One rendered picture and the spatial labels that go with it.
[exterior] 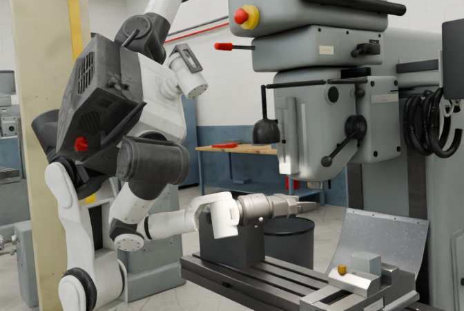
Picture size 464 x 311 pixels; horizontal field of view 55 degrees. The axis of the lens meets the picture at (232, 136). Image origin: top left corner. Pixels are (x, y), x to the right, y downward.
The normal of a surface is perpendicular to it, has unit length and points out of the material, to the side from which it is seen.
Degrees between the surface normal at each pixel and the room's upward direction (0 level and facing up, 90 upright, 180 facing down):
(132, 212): 133
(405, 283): 90
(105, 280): 81
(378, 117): 90
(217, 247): 90
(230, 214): 71
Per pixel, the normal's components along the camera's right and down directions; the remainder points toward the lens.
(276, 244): -0.29, 0.15
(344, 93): 0.65, 0.01
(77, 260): -0.51, 0.09
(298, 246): 0.36, 0.11
